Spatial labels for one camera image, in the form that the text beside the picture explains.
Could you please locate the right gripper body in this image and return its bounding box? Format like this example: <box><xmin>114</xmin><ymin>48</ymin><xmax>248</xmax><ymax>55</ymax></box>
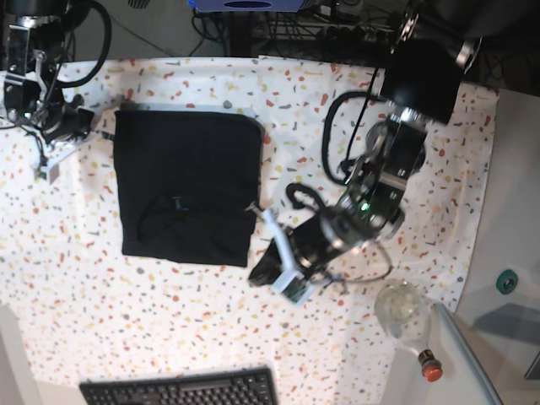
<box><xmin>33</xmin><ymin>94</ymin><xmax>115</xmax><ymax>182</ymax></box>

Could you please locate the clear glass bottle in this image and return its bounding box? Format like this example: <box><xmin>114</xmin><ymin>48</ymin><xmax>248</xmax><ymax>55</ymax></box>
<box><xmin>374</xmin><ymin>279</ymin><xmax>443</xmax><ymax>382</ymax></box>

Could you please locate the blue box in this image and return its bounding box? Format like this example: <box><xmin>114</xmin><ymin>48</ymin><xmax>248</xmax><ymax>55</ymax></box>
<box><xmin>187</xmin><ymin>0</ymin><xmax>307</xmax><ymax>13</ymax></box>

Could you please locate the green tape roll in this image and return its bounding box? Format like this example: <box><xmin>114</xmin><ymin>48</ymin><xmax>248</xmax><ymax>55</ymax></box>
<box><xmin>495</xmin><ymin>269</ymin><xmax>518</xmax><ymax>295</ymax></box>

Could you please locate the black keyboard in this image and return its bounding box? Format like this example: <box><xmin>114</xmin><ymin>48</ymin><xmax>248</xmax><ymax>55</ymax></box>
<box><xmin>78</xmin><ymin>368</ymin><xmax>278</xmax><ymax>405</ymax></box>

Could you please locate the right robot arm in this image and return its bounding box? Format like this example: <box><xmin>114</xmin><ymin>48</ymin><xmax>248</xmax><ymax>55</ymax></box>
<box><xmin>2</xmin><ymin>1</ymin><xmax>112</xmax><ymax>182</ymax></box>

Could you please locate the black power strip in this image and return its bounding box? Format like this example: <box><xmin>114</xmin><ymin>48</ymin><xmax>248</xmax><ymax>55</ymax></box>
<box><xmin>317</xmin><ymin>24</ymin><xmax>395</xmax><ymax>43</ymax></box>

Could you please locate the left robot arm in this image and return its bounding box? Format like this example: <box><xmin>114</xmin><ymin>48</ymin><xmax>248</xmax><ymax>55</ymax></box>
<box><xmin>248</xmin><ymin>1</ymin><xmax>489</xmax><ymax>305</ymax></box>

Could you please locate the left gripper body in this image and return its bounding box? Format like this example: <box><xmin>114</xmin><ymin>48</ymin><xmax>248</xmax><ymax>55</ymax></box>
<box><xmin>246</xmin><ymin>202</ymin><xmax>338</xmax><ymax>304</ymax></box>

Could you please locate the black t-shirt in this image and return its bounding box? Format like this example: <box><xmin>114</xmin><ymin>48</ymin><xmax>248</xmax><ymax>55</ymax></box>
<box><xmin>113</xmin><ymin>110</ymin><xmax>263</xmax><ymax>267</ymax></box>

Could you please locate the grey metal rod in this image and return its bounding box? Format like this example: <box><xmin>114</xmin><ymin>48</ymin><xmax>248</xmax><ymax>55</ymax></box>
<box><xmin>432</xmin><ymin>303</ymin><xmax>503</xmax><ymax>404</ymax></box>

